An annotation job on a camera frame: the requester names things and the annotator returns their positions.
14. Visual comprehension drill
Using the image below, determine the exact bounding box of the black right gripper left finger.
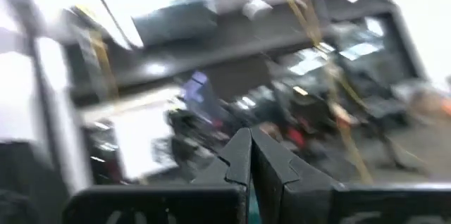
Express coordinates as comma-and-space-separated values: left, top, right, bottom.
191, 127, 252, 188

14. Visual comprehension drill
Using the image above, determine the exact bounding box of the yellow floor cable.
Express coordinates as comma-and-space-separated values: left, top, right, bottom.
283, 0, 375, 185

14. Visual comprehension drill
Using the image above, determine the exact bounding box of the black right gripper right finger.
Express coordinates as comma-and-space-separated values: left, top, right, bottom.
251, 127, 341, 224

